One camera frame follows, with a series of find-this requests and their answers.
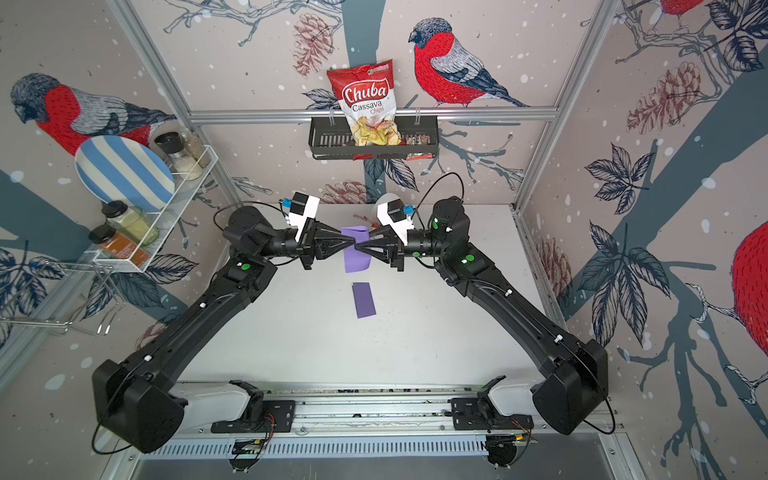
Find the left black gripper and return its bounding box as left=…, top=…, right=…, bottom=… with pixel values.
left=256, top=217, right=353, bottom=273

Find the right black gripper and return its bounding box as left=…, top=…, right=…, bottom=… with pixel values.
left=356, top=227, right=451, bottom=275

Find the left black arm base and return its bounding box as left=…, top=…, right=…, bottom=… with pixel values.
left=211, top=380, right=296, bottom=434

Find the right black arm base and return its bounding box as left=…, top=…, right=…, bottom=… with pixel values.
left=449, top=375, right=534, bottom=433

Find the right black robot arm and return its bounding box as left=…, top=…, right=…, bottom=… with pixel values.
left=355, top=196, right=609, bottom=435

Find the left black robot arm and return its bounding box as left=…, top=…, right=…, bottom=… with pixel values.
left=92, top=206, right=355, bottom=453

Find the white utensil cup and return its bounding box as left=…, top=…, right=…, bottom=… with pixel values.
left=373, top=192, right=400, bottom=212

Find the red Chuba chips bag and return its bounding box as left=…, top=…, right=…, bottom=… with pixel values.
left=327, top=60, right=402, bottom=147

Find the small seed spice jar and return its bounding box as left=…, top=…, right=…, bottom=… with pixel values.
left=180, top=129, right=210, bottom=169

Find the black lid spice grinder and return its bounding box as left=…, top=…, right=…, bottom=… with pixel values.
left=154, top=132, right=203, bottom=181

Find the green sauce jar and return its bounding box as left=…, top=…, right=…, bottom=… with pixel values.
left=101, top=200, right=159, bottom=246

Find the orange sauce jar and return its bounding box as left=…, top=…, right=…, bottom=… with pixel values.
left=88, top=224, right=150, bottom=267

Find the blue white striped plate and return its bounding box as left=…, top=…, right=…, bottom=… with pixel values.
left=75, top=135, right=176, bottom=212

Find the red handled tool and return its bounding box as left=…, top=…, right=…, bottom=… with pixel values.
left=353, top=214, right=378, bottom=228

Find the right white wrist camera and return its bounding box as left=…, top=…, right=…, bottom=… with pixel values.
left=376, top=197, right=415, bottom=244

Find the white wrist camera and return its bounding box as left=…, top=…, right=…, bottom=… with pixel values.
left=281, top=192, right=320, bottom=242
left=376, top=197, right=415, bottom=244

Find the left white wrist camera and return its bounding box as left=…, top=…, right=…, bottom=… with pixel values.
left=281, top=192, right=320, bottom=242

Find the black hanging wire basket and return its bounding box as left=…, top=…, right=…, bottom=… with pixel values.
left=308, top=116, right=439, bottom=160

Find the white wire wall shelf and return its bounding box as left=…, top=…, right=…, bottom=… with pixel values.
left=91, top=145, right=219, bottom=273

